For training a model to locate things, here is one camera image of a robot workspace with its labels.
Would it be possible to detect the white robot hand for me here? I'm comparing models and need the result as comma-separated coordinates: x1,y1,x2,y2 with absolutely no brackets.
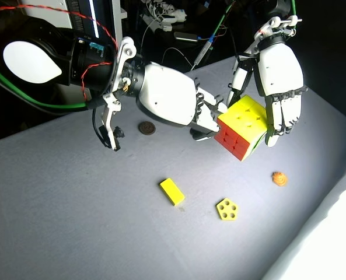
135,61,229,142
226,41,309,148

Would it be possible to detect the colourful puzzle cube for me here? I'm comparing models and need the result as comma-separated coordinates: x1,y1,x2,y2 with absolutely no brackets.
214,94,268,162

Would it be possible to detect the dark chocolate sandwich cookie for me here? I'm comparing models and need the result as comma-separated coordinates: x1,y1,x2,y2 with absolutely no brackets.
138,121,156,137

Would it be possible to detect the black flat device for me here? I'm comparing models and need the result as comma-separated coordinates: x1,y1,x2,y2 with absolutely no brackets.
174,31,199,43

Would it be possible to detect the white spare robot hand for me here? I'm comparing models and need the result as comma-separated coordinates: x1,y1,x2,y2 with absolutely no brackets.
142,0,188,32

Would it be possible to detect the yellow rectangular block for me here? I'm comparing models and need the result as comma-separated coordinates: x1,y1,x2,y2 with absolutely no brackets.
159,177,186,207

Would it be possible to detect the orange swirl toy pastry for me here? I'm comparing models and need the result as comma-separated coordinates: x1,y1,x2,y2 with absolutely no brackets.
271,171,289,187

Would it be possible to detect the yellow pentagon block with holes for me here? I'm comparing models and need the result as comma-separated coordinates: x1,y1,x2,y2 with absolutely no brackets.
215,197,239,222

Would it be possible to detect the white robot body column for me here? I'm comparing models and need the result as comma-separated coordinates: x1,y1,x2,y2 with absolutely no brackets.
20,0,128,40

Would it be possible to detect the grey table cloth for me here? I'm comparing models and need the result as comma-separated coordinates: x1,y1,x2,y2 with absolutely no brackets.
0,55,346,280

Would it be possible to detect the white cable adapter, blue end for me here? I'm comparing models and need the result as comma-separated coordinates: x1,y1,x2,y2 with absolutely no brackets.
190,34,216,71

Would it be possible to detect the thin green cable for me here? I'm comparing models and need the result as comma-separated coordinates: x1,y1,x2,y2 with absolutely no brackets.
212,0,237,38

